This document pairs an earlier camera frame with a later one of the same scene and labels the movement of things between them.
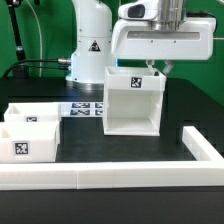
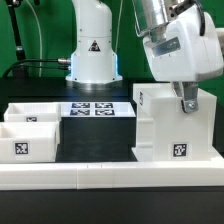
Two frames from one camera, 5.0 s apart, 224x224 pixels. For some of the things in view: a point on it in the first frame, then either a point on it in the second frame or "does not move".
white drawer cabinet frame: [132, 101] -> [166, 133]
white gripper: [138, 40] -> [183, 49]
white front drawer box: [28, 142] does not move
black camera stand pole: [19, 72] does not move
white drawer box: [32, 112] does not move
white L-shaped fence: [207, 170] does not move
